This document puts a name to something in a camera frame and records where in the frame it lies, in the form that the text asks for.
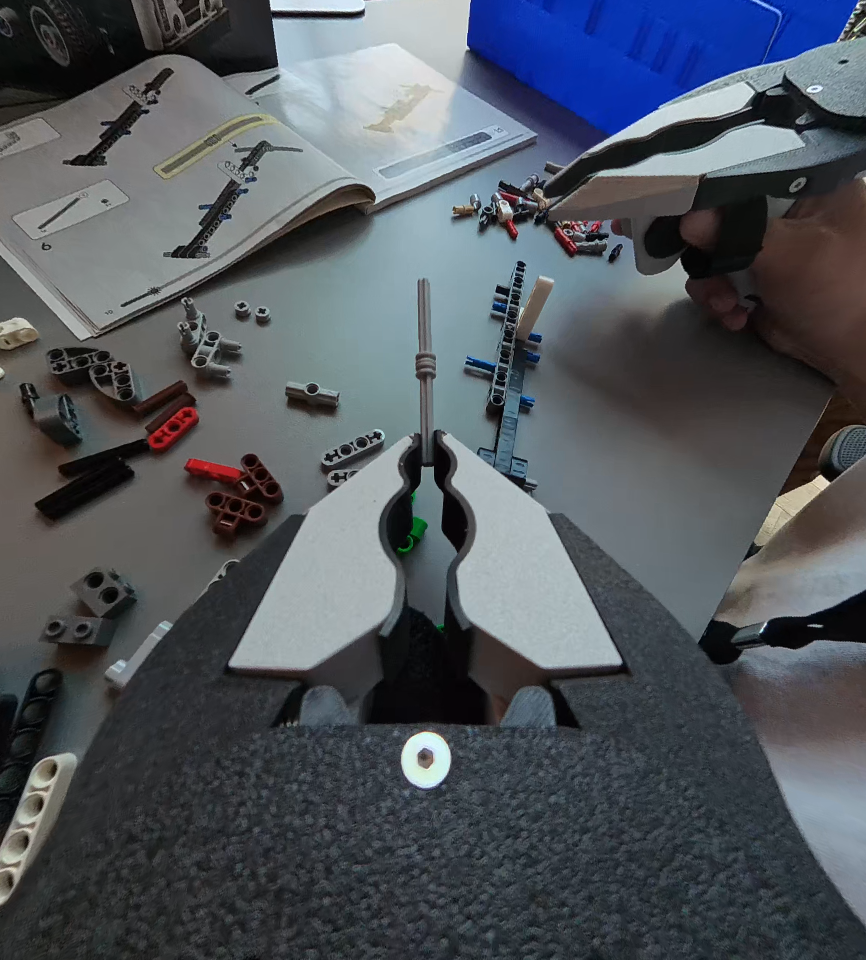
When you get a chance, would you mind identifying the grey lego axle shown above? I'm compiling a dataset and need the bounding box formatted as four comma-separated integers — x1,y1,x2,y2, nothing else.
413,278,441,468

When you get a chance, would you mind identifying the person's right hand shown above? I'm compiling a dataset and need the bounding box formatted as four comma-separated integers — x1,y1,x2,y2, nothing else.
682,178,866,385

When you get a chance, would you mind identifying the grey shoe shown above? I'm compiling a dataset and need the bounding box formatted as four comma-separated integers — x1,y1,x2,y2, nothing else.
817,423,866,481

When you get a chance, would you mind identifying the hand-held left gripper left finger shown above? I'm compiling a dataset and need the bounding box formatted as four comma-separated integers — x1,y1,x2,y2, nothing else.
229,433,417,710

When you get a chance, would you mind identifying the long lego beam assembly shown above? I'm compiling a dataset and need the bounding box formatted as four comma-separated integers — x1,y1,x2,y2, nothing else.
465,260,557,492

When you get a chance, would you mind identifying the pile of small lego pins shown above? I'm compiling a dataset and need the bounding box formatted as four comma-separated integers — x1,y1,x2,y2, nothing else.
451,171,629,264

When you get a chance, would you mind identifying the black lego set box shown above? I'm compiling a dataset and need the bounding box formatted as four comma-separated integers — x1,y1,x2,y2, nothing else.
0,0,278,97

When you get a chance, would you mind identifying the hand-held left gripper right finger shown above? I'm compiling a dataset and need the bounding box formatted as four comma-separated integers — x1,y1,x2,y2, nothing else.
436,429,625,710

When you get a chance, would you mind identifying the green lego connector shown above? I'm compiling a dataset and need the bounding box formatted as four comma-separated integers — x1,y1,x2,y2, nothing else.
397,487,431,556

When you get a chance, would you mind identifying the blue storage bin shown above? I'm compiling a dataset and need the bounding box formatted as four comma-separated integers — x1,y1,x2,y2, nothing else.
466,0,861,136

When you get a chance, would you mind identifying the lego instruction booklet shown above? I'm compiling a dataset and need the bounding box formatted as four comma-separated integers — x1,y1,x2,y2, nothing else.
0,41,539,340

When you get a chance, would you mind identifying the white lego beam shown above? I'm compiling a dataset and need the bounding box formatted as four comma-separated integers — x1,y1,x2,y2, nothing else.
0,752,79,950

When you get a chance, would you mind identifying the black lego axle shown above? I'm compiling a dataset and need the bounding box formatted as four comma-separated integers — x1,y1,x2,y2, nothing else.
58,438,150,479
34,461,135,520

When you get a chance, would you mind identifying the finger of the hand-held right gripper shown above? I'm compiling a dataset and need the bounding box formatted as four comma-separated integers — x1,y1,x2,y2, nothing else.
538,129,810,222
544,79,764,199

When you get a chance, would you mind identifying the dark grey lego panel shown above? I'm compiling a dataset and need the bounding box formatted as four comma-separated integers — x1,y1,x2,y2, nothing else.
46,346,115,387
88,360,139,406

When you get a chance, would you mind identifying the red lego liftarm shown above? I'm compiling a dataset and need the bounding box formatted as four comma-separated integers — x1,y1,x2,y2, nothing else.
146,407,200,453

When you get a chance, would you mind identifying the grey lego pin connector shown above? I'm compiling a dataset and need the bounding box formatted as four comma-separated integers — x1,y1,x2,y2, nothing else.
191,330,243,381
178,297,209,354

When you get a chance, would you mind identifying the light grey lego beam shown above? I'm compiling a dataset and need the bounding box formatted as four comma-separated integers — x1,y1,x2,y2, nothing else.
105,621,173,690

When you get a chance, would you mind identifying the dark grey lego block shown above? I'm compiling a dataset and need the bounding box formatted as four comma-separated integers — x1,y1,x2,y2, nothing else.
71,568,137,620

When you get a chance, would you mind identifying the grey lego connector block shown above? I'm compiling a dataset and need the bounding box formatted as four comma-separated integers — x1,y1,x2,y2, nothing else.
39,615,119,648

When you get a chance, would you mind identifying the brown lego axle connector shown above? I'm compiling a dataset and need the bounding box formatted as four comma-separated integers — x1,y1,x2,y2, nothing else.
133,380,195,418

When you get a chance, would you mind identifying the dark grey curved lego piece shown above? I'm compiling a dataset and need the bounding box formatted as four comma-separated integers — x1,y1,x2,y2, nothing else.
19,382,83,449

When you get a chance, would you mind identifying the black lanyard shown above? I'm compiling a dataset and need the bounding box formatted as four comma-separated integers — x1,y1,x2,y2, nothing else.
699,566,866,665

